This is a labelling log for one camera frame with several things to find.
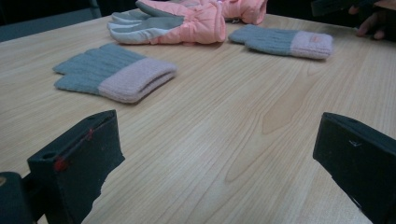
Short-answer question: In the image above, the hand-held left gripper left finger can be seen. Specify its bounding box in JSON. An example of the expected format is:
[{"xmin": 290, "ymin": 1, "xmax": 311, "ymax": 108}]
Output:
[{"xmin": 27, "ymin": 109, "xmax": 126, "ymax": 224}]

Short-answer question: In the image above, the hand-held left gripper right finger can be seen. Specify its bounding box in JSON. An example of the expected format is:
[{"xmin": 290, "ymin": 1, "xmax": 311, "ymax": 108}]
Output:
[{"xmin": 312, "ymin": 112, "xmax": 396, "ymax": 224}]

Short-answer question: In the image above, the grey pink knit glove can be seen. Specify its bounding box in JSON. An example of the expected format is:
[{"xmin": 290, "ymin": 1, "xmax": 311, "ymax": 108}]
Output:
[
  {"xmin": 228, "ymin": 24, "xmax": 334, "ymax": 61},
  {"xmin": 51, "ymin": 42, "xmax": 178, "ymax": 105}
]

